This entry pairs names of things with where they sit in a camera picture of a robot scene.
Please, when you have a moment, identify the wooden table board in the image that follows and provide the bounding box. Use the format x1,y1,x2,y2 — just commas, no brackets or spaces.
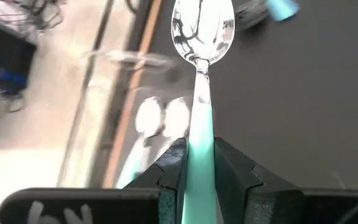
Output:
103,0,165,189

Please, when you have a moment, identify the clear plastic bin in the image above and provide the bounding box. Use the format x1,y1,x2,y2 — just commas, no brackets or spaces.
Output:
57,49,195,190

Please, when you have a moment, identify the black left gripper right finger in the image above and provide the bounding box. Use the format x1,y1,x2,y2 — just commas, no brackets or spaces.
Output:
214,137,358,224

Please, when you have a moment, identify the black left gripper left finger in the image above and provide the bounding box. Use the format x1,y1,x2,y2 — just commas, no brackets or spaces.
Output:
0,138,188,224

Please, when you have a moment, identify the black cable tangle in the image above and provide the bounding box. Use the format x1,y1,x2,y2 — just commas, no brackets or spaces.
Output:
0,0,67,32

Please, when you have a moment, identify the black box with blue lights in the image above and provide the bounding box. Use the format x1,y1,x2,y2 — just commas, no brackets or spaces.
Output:
0,20,38,96

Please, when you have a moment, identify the black table mat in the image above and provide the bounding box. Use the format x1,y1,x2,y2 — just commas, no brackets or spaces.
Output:
126,0,358,191

